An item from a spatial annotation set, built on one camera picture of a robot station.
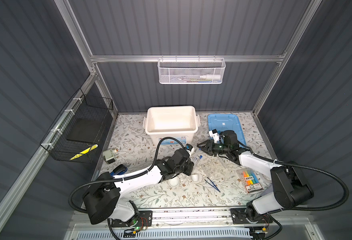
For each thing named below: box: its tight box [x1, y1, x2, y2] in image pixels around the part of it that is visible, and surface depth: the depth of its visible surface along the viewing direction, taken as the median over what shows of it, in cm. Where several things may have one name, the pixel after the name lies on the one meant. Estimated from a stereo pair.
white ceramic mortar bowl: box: [168, 176, 180, 187], surface depth 85 cm
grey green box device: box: [102, 148, 119, 164], surface depth 93 cm
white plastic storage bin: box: [142, 105, 201, 146], surface depth 105 cm
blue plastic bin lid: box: [207, 113, 247, 147], surface depth 115 cm
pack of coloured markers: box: [242, 170, 264, 194], surface depth 85 cm
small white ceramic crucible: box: [191, 174, 199, 182], surface depth 86 cm
